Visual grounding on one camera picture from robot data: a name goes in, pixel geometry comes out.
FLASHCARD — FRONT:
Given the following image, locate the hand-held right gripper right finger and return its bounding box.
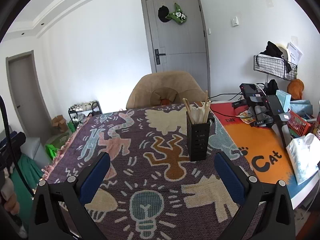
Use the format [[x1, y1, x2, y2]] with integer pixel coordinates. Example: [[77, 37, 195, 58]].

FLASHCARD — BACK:
[[214, 151, 297, 240]]

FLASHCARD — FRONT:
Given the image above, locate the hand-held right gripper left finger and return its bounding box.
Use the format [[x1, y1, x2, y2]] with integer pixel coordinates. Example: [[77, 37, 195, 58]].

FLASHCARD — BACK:
[[29, 151, 112, 240]]

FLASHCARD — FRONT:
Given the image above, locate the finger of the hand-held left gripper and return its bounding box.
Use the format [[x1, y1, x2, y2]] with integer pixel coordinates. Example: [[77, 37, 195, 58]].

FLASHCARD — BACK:
[[0, 133, 26, 155]]

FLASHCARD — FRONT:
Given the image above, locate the black slotted utensil holder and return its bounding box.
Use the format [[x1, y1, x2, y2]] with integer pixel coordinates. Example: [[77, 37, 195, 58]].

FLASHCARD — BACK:
[[186, 111, 212, 162]]

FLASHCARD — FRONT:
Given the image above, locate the person's left hand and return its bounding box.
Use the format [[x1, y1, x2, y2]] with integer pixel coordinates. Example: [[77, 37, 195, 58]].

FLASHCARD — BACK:
[[0, 177, 21, 215]]

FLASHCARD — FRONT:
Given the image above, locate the green cloth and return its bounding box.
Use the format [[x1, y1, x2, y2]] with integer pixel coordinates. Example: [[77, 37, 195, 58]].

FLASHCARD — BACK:
[[10, 154, 44, 198]]

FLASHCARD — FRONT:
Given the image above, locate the green bag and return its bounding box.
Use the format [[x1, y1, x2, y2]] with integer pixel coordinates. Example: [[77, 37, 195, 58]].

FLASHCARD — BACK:
[[45, 144, 60, 159]]

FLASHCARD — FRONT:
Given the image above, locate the orange desk mat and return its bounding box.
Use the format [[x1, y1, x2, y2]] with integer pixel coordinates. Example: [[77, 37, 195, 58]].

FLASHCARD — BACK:
[[210, 101, 304, 200]]

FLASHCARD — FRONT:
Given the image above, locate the cardboard box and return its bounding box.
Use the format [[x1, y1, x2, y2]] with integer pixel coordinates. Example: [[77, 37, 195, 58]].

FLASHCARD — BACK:
[[51, 115, 69, 133]]

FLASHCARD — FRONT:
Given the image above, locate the plain grey door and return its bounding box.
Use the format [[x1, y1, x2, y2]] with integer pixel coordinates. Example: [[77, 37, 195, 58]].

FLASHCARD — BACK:
[[5, 50, 52, 140]]

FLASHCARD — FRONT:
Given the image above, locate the colourful snack packet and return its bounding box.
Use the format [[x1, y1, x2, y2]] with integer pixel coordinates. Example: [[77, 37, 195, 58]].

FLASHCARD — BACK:
[[237, 111, 254, 124]]

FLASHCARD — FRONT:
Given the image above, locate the black shoe rack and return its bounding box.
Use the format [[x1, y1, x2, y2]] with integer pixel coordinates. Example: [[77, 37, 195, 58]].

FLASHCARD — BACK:
[[69, 100, 103, 124]]

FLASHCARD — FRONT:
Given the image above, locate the printed woven blanket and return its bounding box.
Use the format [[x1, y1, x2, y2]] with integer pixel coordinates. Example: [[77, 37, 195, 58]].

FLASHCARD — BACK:
[[41, 102, 270, 240]]

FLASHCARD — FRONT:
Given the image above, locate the white plastic bag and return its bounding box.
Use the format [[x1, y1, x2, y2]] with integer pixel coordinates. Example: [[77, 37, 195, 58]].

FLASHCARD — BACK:
[[286, 132, 320, 185]]

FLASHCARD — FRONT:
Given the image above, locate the red plastic basket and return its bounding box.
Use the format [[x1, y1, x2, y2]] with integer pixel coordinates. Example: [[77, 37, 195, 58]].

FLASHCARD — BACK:
[[287, 110, 313, 137]]

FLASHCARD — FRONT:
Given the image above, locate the small black hand-held device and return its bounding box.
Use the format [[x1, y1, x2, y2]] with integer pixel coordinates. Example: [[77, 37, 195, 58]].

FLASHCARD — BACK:
[[239, 82, 265, 105]]

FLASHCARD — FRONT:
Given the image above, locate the tan upholstered chair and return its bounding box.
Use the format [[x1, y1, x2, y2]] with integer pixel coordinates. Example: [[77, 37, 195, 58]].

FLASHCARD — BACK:
[[126, 71, 208, 110]]

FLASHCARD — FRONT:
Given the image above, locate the orange plush toy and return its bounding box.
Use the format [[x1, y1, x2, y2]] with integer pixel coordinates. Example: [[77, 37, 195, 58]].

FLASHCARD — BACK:
[[287, 79, 305, 100]]

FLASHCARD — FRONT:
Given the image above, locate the black cloth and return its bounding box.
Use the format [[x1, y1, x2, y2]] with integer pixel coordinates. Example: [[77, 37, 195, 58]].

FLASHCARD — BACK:
[[265, 41, 284, 58]]

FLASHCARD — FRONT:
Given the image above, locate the white paper sheet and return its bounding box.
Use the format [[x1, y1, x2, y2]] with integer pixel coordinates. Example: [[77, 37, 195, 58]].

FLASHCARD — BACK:
[[286, 42, 303, 65]]

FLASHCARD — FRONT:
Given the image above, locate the green patterned hat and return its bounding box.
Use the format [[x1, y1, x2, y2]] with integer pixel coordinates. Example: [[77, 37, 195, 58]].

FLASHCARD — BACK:
[[165, 3, 187, 25]]

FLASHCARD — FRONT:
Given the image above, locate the black hat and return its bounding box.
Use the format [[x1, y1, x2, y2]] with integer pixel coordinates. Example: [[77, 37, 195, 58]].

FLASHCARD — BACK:
[[158, 5, 170, 23]]

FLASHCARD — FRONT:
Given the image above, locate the black desk cable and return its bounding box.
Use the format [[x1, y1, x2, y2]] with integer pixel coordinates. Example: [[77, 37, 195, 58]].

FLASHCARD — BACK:
[[209, 92, 244, 100]]

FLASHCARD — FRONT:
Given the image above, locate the black wire basket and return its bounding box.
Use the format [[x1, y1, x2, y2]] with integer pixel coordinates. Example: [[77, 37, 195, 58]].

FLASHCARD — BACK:
[[253, 55, 298, 81]]

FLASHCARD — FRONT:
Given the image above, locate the black door handle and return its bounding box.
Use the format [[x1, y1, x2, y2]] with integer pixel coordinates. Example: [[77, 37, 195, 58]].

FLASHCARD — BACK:
[[154, 49, 166, 65]]

